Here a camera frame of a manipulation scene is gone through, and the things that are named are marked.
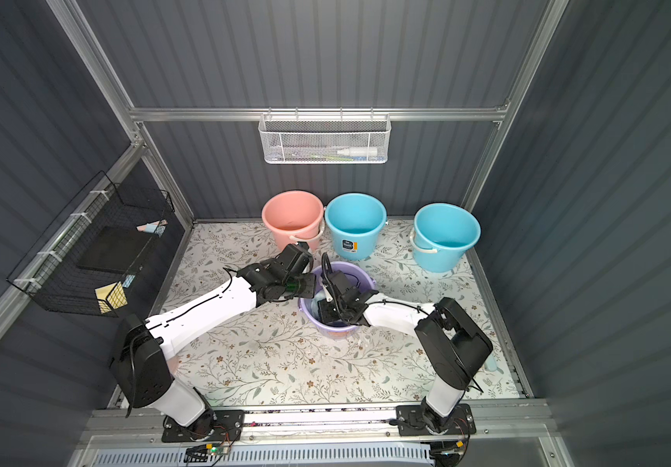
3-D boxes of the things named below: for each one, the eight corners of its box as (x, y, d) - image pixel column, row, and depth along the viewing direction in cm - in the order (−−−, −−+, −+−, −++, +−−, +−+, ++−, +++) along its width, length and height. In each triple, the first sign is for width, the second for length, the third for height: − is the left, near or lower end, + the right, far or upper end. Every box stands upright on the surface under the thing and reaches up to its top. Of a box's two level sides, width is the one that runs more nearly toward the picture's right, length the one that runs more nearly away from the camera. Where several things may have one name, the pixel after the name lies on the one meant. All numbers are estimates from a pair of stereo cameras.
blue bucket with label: (325, 266, 108) (323, 233, 94) (327, 225, 122) (325, 192, 108) (384, 265, 108) (390, 233, 94) (379, 225, 122) (383, 192, 108)
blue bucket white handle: (410, 281, 104) (421, 248, 90) (402, 237, 117) (410, 202, 103) (469, 281, 104) (490, 248, 89) (455, 237, 117) (470, 202, 103)
